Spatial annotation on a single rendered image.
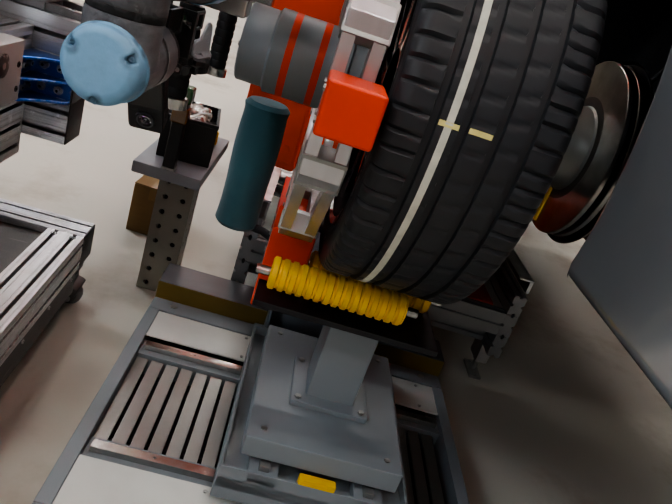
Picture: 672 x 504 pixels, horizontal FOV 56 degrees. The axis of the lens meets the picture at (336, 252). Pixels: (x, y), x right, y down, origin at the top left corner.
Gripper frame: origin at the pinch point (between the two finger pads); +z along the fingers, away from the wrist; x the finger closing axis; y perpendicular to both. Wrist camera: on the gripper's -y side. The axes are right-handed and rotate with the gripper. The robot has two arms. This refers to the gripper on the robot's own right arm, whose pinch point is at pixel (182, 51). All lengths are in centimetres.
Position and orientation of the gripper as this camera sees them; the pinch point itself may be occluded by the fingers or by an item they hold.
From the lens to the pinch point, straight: 97.1
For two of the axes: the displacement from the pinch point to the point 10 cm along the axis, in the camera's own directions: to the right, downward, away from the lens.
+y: 3.1, -8.7, -3.8
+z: 0.1, -3.9, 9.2
